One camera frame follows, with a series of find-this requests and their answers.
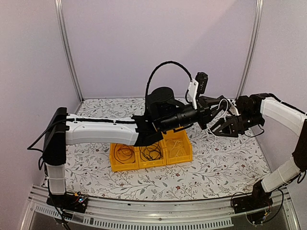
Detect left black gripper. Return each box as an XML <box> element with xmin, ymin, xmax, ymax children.
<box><xmin>160</xmin><ymin>96</ymin><xmax>226</xmax><ymax>132</ymax></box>

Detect aluminium frame post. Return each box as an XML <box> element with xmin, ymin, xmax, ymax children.
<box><xmin>54</xmin><ymin>0</ymin><xmax>84</xmax><ymax>102</ymax></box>
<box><xmin>236</xmin><ymin>0</ymin><xmax>263</xmax><ymax>99</ymax></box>

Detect floral patterned table mat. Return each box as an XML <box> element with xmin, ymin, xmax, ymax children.
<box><xmin>45</xmin><ymin>97</ymin><xmax>275</xmax><ymax>201</ymax></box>

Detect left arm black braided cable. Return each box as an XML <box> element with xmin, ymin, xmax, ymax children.
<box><xmin>145</xmin><ymin>61</ymin><xmax>194</xmax><ymax>113</ymax></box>

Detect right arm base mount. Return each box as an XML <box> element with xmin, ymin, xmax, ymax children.
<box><xmin>230</xmin><ymin>192</ymin><xmax>273</xmax><ymax>214</ymax></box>

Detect left yellow plastic bin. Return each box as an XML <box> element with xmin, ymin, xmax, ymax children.
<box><xmin>109</xmin><ymin>143</ymin><xmax>139</xmax><ymax>172</ymax></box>

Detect middle yellow plastic bin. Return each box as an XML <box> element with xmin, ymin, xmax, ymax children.
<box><xmin>134</xmin><ymin>140</ymin><xmax>167</xmax><ymax>169</ymax></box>

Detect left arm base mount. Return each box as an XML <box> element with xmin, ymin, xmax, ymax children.
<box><xmin>47</xmin><ymin>192</ymin><xmax>89</xmax><ymax>213</ymax></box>

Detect yellow plastic bin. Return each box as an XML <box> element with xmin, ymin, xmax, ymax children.
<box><xmin>134</xmin><ymin>140</ymin><xmax>167</xmax><ymax>169</ymax></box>
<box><xmin>109</xmin><ymin>143</ymin><xmax>139</xmax><ymax>172</ymax></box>
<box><xmin>164</xmin><ymin>130</ymin><xmax>193</xmax><ymax>165</ymax></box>

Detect left aluminium frame post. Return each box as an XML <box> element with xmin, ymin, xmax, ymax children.
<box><xmin>54</xmin><ymin>0</ymin><xmax>84</xmax><ymax>102</ymax></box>

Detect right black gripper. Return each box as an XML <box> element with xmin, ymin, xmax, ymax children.
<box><xmin>209</xmin><ymin>112</ymin><xmax>263</xmax><ymax>138</ymax></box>

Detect right aluminium frame post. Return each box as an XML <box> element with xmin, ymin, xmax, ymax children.
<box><xmin>236</xmin><ymin>0</ymin><xmax>263</xmax><ymax>99</ymax></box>

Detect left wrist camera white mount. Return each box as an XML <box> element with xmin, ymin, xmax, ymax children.
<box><xmin>185</xmin><ymin>72</ymin><xmax>208</xmax><ymax>110</ymax></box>

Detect right yellow plastic bin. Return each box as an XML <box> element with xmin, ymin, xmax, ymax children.
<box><xmin>164</xmin><ymin>130</ymin><xmax>193</xmax><ymax>165</ymax></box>

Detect front aluminium rail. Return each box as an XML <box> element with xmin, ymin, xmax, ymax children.
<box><xmin>21</xmin><ymin>185</ymin><xmax>307</xmax><ymax>230</ymax></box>

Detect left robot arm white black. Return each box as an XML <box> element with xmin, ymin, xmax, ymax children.
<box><xmin>28</xmin><ymin>87</ymin><xmax>230</xmax><ymax>208</ymax></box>

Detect red cable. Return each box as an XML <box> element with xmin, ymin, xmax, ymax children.
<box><xmin>113</xmin><ymin>143</ymin><xmax>136</xmax><ymax>165</ymax></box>
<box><xmin>140</xmin><ymin>142</ymin><xmax>164</xmax><ymax>161</ymax></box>

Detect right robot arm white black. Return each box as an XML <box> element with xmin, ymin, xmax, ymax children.
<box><xmin>212</xmin><ymin>93</ymin><xmax>307</xmax><ymax>209</ymax></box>

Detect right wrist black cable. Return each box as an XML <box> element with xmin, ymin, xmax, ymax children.
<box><xmin>244</xmin><ymin>123</ymin><xmax>266</xmax><ymax>137</ymax></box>

